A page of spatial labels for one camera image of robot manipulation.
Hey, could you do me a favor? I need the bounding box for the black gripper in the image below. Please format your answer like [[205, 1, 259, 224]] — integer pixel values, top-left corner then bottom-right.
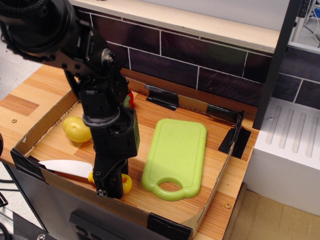
[[83, 107, 140, 199]]

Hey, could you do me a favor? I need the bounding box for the white toy knife yellow handle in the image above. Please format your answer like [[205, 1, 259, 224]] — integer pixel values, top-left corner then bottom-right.
[[38, 159, 95, 184]]

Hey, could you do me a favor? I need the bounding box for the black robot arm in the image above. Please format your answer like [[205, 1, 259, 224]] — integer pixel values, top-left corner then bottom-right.
[[0, 0, 140, 199]]

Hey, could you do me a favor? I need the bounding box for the green plastic cutting board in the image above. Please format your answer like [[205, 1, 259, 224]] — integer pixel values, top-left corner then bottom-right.
[[141, 118, 207, 201]]

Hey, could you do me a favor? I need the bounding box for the white ribbed drain board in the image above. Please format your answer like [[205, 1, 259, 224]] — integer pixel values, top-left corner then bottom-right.
[[243, 98, 320, 216]]

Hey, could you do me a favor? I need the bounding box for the yellow toy potato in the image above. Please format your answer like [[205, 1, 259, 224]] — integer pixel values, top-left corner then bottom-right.
[[62, 116, 92, 143]]

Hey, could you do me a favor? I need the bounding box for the black box under table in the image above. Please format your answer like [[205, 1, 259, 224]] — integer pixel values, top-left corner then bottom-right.
[[69, 212, 152, 240]]

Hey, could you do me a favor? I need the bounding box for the red toy tomato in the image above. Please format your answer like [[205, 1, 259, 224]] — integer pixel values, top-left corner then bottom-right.
[[123, 90, 134, 109]]

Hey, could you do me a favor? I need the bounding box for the wooden shelf with dark posts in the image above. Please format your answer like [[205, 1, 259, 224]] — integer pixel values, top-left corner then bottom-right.
[[71, 0, 302, 130]]

